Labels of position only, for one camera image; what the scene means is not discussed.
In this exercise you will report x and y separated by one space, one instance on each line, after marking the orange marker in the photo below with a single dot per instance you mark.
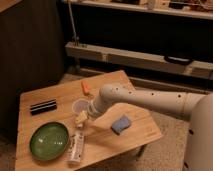
86 90

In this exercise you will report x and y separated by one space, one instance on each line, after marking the white plastic bottle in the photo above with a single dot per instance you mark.
77 144

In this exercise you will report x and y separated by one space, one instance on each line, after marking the metal stand pole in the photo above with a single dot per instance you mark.
75 37

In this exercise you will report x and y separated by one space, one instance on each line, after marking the black handle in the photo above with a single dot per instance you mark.
179 61

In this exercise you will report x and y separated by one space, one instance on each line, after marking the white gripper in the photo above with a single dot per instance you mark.
96 108

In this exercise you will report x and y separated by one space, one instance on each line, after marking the clear plastic cup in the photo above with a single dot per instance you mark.
79 105

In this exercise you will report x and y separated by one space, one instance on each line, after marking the wooden table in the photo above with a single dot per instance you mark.
100 141

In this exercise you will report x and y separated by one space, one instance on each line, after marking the wooden bench rail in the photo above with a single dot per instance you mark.
197 69

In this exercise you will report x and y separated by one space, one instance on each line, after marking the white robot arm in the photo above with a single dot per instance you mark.
199 107

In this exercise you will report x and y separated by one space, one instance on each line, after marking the black striped block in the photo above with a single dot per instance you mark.
43 107

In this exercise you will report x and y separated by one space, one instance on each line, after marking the green bowl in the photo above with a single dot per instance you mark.
49 141

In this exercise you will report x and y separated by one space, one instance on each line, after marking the blue sponge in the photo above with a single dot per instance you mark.
121 124

